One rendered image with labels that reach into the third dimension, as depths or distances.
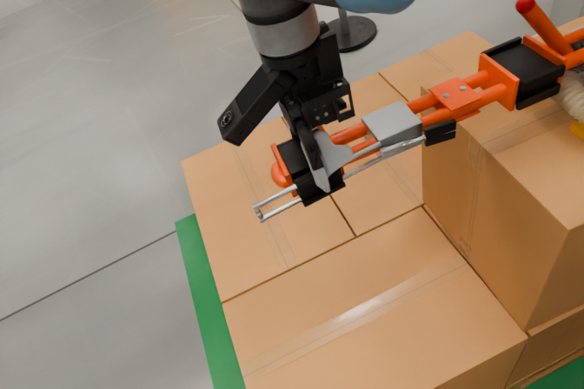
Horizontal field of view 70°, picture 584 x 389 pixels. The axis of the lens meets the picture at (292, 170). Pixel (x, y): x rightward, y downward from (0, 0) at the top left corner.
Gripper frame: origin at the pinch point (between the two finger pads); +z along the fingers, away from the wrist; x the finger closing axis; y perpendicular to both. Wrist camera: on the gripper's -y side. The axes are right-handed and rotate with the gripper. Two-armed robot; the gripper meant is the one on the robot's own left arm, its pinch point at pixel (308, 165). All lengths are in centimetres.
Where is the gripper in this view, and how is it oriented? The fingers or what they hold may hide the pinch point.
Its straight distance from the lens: 61.6
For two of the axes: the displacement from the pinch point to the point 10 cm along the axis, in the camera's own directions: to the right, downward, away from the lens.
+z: 2.4, 6.5, 7.2
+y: 9.2, -4.0, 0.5
